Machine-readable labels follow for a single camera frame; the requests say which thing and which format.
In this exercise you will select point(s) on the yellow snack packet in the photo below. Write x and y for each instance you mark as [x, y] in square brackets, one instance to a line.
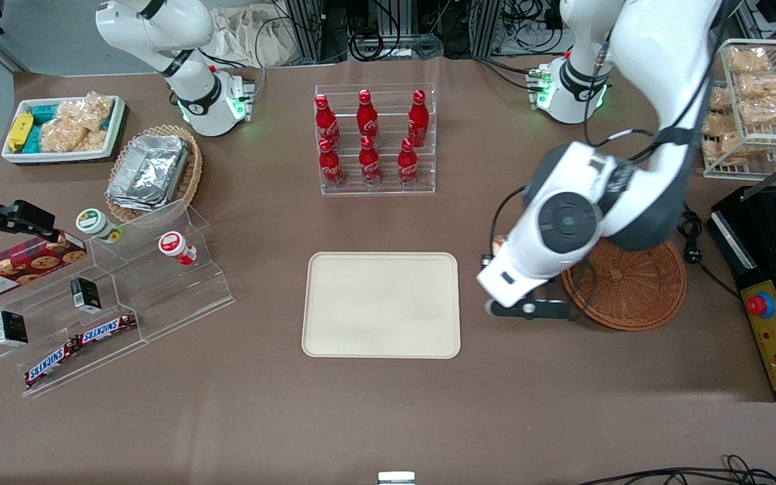
[19, 131]

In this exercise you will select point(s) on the red cookie box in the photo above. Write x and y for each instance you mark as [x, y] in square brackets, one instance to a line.
[17, 269]

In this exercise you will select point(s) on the beige cloth bag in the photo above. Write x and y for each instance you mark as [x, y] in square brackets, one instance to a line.
[253, 34]

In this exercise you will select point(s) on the red lid yogurt cup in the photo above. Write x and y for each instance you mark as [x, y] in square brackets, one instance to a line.
[174, 245]

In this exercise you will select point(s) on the snickers chocolate bar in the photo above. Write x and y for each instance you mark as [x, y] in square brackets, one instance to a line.
[106, 329]
[51, 364]

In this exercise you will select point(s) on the white plastic bin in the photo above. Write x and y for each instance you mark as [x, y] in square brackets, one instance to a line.
[58, 157]

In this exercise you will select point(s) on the teal snack packet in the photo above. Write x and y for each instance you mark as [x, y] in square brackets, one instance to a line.
[34, 138]
[46, 113]

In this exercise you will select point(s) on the green lid yogurt cup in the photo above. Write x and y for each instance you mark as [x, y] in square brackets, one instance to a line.
[93, 223]

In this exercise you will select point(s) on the clear acrylic bottle rack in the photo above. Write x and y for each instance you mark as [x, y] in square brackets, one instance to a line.
[374, 192]

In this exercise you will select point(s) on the black yellow sealing machine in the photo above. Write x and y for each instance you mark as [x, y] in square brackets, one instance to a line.
[758, 269]

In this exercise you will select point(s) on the aluminium foil container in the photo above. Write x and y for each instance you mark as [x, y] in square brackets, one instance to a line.
[149, 172]

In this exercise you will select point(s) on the cream plastic tray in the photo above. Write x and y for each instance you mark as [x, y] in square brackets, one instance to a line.
[381, 304]

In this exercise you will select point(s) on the oval light wicker basket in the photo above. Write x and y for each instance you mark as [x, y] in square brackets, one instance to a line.
[192, 168]

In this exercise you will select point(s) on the clear acrylic stepped shelf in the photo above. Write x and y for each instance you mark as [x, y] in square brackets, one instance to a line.
[159, 296]

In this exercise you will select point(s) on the rice cracker snack bag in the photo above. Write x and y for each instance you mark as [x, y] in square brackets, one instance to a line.
[97, 109]
[765, 86]
[65, 131]
[748, 59]
[718, 124]
[730, 149]
[720, 100]
[768, 113]

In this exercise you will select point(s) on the red cola bottle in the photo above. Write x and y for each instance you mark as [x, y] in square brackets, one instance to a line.
[367, 118]
[407, 165]
[370, 165]
[417, 121]
[331, 168]
[326, 124]

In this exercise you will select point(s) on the aluminium frame rail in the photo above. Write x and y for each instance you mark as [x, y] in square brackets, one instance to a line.
[772, 17]

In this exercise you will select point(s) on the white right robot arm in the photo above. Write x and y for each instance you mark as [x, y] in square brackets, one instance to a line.
[159, 27]

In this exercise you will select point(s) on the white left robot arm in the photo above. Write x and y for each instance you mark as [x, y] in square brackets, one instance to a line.
[657, 101]

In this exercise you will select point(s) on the aluminium frame post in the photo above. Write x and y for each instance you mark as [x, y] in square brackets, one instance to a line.
[487, 27]
[307, 30]

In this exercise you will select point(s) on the small black carton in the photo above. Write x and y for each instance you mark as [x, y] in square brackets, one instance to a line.
[11, 329]
[85, 295]

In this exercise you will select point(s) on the round brown wicker basket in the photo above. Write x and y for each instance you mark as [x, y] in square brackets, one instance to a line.
[630, 296]

